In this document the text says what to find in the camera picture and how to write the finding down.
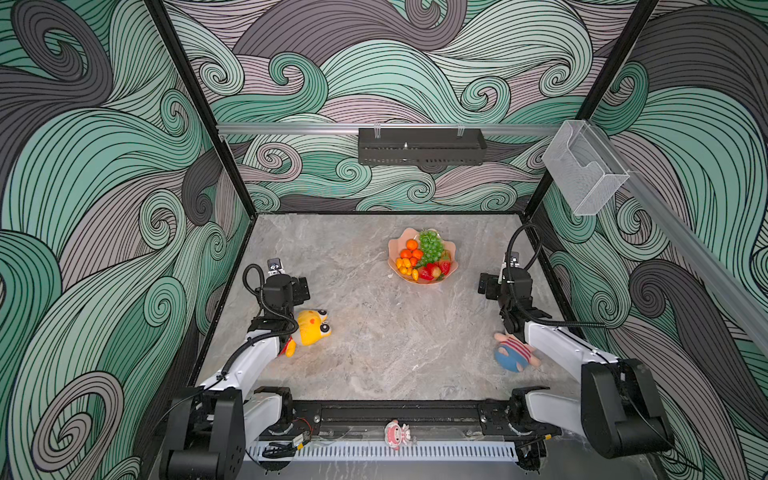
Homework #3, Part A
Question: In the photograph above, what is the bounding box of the clear acrylic wall box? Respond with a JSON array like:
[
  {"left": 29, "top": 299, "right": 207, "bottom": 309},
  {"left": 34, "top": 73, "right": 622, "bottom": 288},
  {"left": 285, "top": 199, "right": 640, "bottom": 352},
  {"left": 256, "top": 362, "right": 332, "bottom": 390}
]
[{"left": 542, "top": 120, "right": 629, "bottom": 216}]

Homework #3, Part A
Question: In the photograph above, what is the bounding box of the red fake strawberry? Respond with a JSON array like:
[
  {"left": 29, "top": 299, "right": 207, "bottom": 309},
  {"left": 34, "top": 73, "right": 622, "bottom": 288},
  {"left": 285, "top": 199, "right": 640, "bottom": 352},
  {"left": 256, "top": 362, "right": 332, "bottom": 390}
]
[
  {"left": 436, "top": 258, "right": 452, "bottom": 276},
  {"left": 418, "top": 267, "right": 433, "bottom": 281}
]

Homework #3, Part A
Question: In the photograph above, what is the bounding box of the black wall tray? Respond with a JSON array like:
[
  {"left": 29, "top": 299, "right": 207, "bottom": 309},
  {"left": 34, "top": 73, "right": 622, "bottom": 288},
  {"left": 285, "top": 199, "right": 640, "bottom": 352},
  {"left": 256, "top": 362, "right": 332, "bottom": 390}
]
[{"left": 357, "top": 127, "right": 488, "bottom": 168}]

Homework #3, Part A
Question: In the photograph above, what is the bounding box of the pink scalloped fruit bowl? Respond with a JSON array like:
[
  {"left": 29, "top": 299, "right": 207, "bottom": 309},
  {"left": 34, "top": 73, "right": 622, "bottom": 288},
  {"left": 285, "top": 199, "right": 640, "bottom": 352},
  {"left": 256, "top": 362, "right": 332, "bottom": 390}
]
[{"left": 387, "top": 228, "right": 459, "bottom": 285}]

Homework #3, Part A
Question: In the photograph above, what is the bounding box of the pink pig figurine centre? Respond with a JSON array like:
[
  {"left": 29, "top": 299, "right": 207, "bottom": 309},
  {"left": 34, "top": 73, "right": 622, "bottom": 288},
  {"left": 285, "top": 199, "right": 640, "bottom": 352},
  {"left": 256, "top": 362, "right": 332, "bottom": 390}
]
[{"left": 385, "top": 420, "right": 412, "bottom": 451}]

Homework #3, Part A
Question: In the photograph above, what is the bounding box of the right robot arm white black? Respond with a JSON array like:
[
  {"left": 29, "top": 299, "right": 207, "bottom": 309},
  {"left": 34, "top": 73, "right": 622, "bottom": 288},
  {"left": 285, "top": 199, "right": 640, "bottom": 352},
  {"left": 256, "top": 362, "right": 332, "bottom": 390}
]
[{"left": 478, "top": 223, "right": 675, "bottom": 459}]

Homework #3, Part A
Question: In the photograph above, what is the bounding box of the white slotted cable duct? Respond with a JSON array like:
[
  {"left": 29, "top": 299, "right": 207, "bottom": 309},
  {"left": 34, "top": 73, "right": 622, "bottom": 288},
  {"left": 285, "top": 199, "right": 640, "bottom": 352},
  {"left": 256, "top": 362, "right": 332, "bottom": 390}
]
[{"left": 281, "top": 441, "right": 518, "bottom": 463}]

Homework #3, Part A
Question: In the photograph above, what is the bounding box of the green fake grape bunch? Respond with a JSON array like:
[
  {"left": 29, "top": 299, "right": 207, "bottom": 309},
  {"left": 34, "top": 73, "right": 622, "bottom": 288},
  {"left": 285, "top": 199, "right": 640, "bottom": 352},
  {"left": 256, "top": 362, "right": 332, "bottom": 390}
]
[{"left": 418, "top": 230, "right": 445, "bottom": 265}]

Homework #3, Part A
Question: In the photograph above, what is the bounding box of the pink boy plush doll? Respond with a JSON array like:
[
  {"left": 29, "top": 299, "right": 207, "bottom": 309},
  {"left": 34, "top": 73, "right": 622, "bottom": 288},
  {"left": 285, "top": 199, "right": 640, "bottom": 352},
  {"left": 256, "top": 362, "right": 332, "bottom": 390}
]
[{"left": 493, "top": 332, "right": 541, "bottom": 373}]

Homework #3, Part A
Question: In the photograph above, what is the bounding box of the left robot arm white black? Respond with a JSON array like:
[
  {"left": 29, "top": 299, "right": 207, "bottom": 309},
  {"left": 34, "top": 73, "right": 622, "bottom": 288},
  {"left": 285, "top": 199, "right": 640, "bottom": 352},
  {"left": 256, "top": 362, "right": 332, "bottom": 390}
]
[{"left": 159, "top": 258, "right": 310, "bottom": 479}]

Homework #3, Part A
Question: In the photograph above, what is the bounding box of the aluminium rail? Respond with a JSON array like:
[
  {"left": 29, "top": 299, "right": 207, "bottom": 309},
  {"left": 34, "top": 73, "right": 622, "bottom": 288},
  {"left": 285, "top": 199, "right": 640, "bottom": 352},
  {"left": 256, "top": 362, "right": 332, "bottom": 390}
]
[{"left": 217, "top": 122, "right": 562, "bottom": 138}]

